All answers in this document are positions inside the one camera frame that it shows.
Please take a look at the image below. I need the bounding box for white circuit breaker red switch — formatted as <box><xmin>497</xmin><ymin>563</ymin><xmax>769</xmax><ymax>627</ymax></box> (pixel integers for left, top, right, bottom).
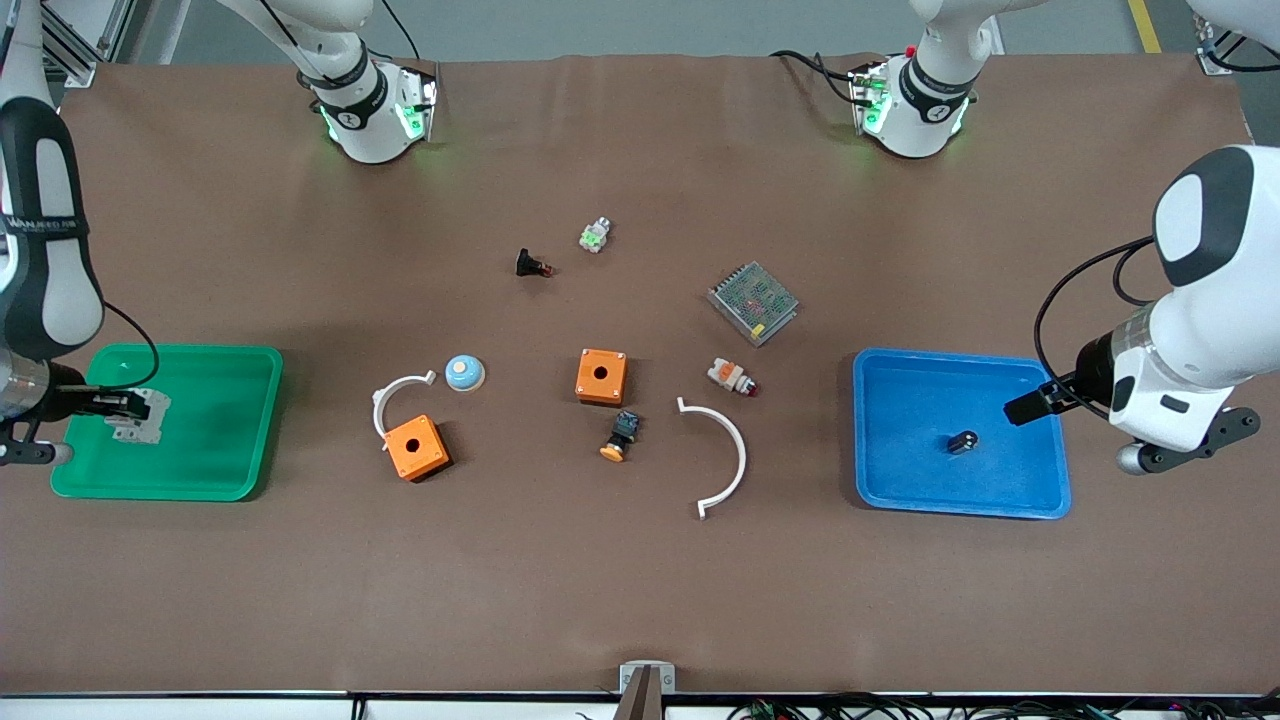
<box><xmin>105</xmin><ymin>388</ymin><xmax>173</xmax><ymax>446</ymax></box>

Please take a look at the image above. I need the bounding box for green plastic tray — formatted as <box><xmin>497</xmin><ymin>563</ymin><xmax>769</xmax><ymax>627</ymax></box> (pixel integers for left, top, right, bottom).
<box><xmin>50</xmin><ymin>343</ymin><xmax>286</xmax><ymax>502</ymax></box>

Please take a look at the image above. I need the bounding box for blue plastic tray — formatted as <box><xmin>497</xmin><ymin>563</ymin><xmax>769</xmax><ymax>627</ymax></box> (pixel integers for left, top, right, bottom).
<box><xmin>852</xmin><ymin>347</ymin><xmax>1073</xmax><ymax>521</ymax></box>

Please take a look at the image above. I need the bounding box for small white curved clamp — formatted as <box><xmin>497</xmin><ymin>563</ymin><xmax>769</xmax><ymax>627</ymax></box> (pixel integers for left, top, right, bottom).
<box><xmin>372</xmin><ymin>370</ymin><xmax>439</xmax><ymax>453</ymax></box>

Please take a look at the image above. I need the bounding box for large white curved clamp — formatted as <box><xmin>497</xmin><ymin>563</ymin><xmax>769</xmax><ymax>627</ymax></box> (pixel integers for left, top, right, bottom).
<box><xmin>677</xmin><ymin>397</ymin><xmax>748</xmax><ymax>521</ymax></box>

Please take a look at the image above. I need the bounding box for metal mesh power supply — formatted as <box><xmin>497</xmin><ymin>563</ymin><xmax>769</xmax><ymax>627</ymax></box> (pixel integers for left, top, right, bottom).
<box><xmin>707</xmin><ymin>261</ymin><xmax>800</xmax><ymax>348</ymax></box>

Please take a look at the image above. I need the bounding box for white orange red indicator lamp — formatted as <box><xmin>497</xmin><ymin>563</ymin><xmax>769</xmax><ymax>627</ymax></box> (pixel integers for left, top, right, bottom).
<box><xmin>707</xmin><ymin>358</ymin><xmax>759</xmax><ymax>398</ymax></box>

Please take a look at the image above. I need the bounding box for black push button orange cap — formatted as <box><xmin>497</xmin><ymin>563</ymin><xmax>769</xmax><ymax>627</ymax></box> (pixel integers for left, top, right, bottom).
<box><xmin>599</xmin><ymin>409</ymin><xmax>643</xmax><ymax>463</ymax></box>

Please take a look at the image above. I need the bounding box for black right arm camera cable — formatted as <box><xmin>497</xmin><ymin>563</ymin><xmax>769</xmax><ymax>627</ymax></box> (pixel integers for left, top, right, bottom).
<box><xmin>100</xmin><ymin>300</ymin><xmax>161</xmax><ymax>393</ymax></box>

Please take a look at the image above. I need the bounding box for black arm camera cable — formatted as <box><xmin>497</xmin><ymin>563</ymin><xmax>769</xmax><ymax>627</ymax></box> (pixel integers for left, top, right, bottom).
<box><xmin>1035</xmin><ymin>235</ymin><xmax>1156</xmax><ymax>401</ymax></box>
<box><xmin>100</xmin><ymin>300</ymin><xmax>161</xmax><ymax>393</ymax></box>

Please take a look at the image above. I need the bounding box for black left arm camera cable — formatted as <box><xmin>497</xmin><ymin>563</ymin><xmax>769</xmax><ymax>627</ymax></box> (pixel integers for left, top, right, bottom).
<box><xmin>1035</xmin><ymin>235</ymin><xmax>1156</xmax><ymax>401</ymax></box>

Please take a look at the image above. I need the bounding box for orange push-button enclosure box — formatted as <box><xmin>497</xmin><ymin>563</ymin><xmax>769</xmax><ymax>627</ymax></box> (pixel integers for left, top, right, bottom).
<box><xmin>575</xmin><ymin>348</ymin><xmax>630</xmax><ymax>407</ymax></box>
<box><xmin>384</xmin><ymin>414</ymin><xmax>452</xmax><ymax>483</ymax></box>

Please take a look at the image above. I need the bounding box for aluminium frame profile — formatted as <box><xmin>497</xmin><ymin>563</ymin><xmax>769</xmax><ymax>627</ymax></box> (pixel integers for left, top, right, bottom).
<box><xmin>1197</xmin><ymin>20</ymin><xmax>1280</xmax><ymax>77</ymax></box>
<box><xmin>42</xmin><ymin>0</ymin><xmax>136</xmax><ymax>89</ymax></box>

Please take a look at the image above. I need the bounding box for black left arm base cable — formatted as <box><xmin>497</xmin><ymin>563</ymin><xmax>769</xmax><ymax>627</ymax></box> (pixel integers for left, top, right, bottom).
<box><xmin>770</xmin><ymin>48</ymin><xmax>861</xmax><ymax>106</ymax></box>

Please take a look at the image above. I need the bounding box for black arm base cable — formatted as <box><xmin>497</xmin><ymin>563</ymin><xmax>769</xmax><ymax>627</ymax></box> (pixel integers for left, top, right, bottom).
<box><xmin>770</xmin><ymin>48</ymin><xmax>861</xmax><ymax>106</ymax></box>
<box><xmin>375</xmin><ymin>0</ymin><xmax>416</xmax><ymax>63</ymax></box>

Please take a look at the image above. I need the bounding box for black right arm base cable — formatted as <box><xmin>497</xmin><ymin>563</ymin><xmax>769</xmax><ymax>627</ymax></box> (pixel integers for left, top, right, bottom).
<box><xmin>375</xmin><ymin>0</ymin><xmax>416</xmax><ymax>63</ymax></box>

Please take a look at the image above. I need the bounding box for grey metal bracket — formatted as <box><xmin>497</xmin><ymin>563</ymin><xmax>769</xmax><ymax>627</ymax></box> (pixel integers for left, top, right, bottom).
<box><xmin>619</xmin><ymin>661</ymin><xmax>677</xmax><ymax>694</ymax></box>

